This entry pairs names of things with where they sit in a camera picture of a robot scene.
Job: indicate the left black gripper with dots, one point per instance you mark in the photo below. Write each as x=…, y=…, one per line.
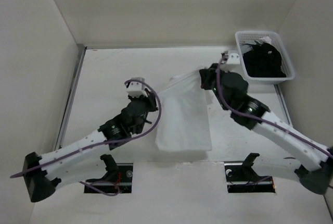
x=150, y=99

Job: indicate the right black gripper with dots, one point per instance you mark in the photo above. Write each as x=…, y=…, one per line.
x=207, y=75

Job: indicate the white tank top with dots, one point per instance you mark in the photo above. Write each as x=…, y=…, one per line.
x=184, y=122

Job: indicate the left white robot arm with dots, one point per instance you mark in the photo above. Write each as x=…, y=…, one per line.
x=44, y=174

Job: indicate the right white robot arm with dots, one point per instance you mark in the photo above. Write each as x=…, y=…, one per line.
x=309, y=164

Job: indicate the black tank top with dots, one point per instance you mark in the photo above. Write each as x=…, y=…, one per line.
x=262, y=60

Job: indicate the white plastic basket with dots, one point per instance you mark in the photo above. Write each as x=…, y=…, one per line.
x=243, y=37

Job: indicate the small white cloth in basket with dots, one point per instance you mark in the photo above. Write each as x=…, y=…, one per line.
x=265, y=39

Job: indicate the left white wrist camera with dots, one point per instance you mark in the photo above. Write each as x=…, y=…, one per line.
x=135, y=89

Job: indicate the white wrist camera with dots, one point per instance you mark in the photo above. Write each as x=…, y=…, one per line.
x=230, y=57
x=135, y=89

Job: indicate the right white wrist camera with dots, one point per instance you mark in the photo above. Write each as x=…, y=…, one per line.
x=230, y=57

